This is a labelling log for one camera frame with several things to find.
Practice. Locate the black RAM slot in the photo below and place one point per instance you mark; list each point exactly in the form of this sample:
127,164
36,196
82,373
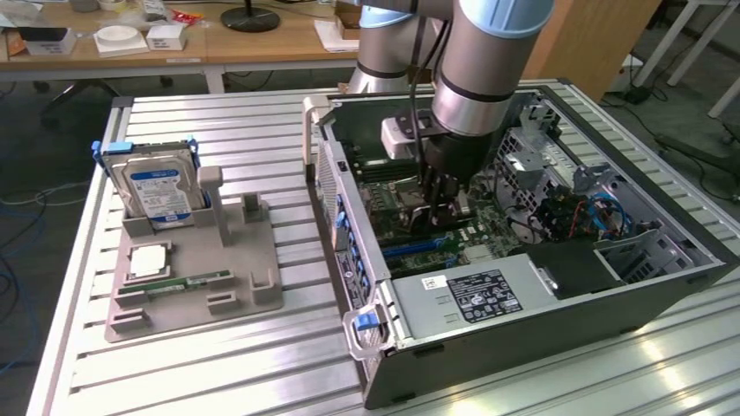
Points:
374,171
371,166
370,160
376,176

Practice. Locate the brown cardboard box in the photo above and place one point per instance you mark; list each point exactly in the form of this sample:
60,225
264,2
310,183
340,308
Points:
347,21

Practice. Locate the wooden desk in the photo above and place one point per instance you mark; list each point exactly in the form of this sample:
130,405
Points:
260,43

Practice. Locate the silver CPU chip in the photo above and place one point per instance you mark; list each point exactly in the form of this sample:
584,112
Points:
147,262

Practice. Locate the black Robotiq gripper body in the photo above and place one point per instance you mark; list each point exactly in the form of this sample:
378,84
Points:
456,156

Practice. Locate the white box black lid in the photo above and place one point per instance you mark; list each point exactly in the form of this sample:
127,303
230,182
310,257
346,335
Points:
50,41

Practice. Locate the green RAM stick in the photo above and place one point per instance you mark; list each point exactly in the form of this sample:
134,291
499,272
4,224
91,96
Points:
186,281

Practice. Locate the grey parts rack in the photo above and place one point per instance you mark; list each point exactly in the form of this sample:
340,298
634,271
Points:
255,242

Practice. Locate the blue slot tab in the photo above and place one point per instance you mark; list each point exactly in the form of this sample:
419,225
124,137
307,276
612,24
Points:
342,224

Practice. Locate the silver small disk bay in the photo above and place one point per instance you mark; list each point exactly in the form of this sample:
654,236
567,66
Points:
654,251

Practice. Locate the blue expansion slot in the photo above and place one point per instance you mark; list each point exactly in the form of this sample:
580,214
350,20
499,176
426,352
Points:
414,248

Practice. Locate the CPU socket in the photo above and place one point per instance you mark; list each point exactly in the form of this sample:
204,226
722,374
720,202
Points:
404,195

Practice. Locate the black lamp base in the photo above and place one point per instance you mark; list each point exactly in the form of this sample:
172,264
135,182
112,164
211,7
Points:
250,19

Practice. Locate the silver perforated disk bay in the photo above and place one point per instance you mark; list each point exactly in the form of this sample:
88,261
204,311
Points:
528,169

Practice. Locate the silver chipset heatsink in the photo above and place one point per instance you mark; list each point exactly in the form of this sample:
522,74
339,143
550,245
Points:
476,253

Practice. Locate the white paper stack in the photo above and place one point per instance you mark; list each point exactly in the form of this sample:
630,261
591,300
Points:
332,37

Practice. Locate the wooden cabinet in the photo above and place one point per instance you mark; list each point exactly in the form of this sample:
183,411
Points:
595,43

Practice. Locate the blue release latch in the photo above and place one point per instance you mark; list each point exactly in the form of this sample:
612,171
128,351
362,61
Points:
364,323

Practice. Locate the white round holder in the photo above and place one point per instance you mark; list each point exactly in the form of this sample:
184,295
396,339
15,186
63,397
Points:
119,39

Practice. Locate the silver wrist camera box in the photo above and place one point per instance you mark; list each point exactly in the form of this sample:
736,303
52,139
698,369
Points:
399,138

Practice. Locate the black power adaptor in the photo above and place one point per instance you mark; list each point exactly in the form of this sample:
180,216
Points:
636,96

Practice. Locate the black expansion slot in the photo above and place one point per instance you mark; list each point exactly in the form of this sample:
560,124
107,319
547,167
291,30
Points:
399,243

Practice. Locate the grey cup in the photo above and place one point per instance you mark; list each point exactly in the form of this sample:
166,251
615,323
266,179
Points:
84,5

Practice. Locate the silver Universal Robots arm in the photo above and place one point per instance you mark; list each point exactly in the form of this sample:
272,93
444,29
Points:
491,65

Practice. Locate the hard disk blue carrier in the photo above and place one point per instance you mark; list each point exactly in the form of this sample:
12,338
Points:
156,190

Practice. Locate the white table frame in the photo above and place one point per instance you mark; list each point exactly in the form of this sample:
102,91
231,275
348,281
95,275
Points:
688,43

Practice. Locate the red packet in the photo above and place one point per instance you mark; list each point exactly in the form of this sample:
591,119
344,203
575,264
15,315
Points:
188,18

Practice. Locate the green motherboard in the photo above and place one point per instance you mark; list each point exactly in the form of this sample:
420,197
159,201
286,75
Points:
416,262

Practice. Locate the grey power supply unit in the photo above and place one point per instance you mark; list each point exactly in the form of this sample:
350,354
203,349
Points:
422,312

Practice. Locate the black case latch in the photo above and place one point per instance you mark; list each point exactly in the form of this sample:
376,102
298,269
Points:
342,166

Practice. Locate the open black PC case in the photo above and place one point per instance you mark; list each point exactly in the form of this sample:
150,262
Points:
520,359

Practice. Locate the white cardboard box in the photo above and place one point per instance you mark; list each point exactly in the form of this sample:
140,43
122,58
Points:
167,38

